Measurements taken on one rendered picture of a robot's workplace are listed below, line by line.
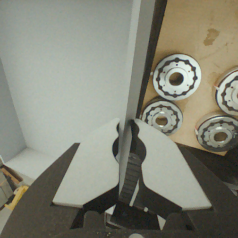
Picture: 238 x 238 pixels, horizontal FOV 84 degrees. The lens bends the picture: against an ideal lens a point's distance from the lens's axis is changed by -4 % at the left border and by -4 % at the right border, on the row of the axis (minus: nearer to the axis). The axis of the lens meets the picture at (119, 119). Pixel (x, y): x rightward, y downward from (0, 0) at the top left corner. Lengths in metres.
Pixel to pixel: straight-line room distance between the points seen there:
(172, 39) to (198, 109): 0.18
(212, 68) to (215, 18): 0.10
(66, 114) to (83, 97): 0.04
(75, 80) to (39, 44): 0.06
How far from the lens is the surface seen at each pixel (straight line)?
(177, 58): 0.33
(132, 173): 0.56
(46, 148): 0.27
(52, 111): 0.21
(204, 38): 0.37
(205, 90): 0.39
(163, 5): 0.37
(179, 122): 0.37
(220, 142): 0.42
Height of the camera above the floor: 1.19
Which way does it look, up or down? 57 degrees down
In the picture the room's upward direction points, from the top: 147 degrees counter-clockwise
